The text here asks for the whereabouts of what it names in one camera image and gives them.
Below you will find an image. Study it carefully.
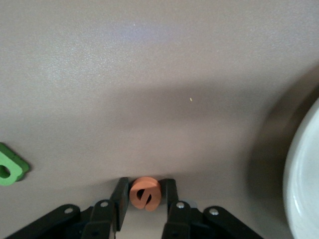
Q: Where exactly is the orange foam letter e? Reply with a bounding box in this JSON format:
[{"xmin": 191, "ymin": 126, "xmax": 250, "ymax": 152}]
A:
[{"xmin": 129, "ymin": 176, "xmax": 161, "ymax": 212}]

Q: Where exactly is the beige round plate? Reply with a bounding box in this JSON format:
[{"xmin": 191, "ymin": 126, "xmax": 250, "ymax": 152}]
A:
[{"xmin": 283, "ymin": 97, "xmax": 319, "ymax": 239}]

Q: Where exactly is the brown table mat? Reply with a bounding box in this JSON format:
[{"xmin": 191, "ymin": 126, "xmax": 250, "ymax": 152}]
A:
[{"xmin": 0, "ymin": 0, "xmax": 319, "ymax": 239}]

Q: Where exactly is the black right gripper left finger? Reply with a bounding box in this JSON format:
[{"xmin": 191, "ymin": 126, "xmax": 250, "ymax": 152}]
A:
[{"xmin": 4, "ymin": 177, "xmax": 130, "ymax": 239}]

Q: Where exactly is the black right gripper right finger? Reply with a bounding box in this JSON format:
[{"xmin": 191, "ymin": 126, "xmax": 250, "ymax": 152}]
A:
[{"xmin": 160, "ymin": 179, "xmax": 265, "ymax": 239}]

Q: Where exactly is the green foam letter p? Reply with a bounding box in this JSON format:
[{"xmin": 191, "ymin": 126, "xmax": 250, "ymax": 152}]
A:
[{"xmin": 0, "ymin": 142, "xmax": 31, "ymax": 187}]

